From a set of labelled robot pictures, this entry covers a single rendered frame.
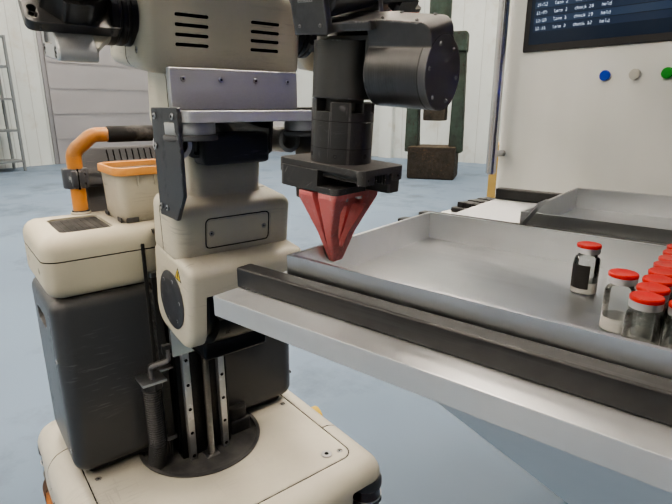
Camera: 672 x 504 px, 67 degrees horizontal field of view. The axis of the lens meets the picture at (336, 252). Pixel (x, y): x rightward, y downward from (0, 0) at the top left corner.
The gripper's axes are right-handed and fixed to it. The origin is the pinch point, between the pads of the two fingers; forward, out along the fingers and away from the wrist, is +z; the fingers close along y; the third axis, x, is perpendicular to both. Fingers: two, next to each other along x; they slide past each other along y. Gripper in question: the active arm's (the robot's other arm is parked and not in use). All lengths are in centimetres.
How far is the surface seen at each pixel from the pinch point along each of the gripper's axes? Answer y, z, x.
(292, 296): 2.2, 1.7, -8.2
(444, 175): -329, 109, 633
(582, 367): 25.4, -1.0, -7.4
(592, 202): 10, 1, 54
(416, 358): 15.6, 1.6, -9.5
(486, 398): 21.2, 1.6, -10.5
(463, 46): -332, -67, 650
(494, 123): -23, -8, 86
